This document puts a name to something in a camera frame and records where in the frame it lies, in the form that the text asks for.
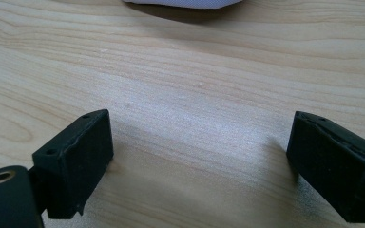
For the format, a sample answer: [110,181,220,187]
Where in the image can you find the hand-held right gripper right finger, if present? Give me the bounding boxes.
[285,110,365,224]

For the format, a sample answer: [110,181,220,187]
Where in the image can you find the white cloth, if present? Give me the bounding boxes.
[122,0,244,10]

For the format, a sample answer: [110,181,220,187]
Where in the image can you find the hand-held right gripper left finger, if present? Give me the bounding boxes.
[28,108,115,220]

